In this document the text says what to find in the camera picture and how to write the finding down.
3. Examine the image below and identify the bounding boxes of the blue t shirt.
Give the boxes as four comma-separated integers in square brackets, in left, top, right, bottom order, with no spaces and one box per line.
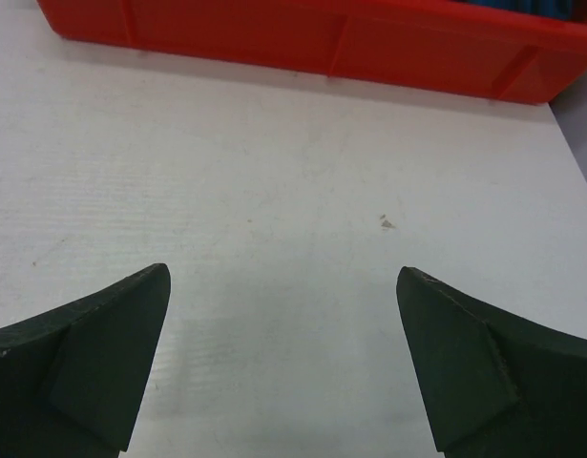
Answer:
[462,0,587,23]

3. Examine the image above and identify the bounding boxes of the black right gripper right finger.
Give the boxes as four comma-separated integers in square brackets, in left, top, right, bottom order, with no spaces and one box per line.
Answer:
[396,267,587,457]

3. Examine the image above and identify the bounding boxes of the red plastic bin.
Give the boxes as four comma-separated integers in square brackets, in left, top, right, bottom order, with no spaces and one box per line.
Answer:
[39,0,587,104]

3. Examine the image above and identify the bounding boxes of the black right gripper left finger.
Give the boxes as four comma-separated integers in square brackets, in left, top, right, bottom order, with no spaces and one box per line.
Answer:
[0,263,171,457]

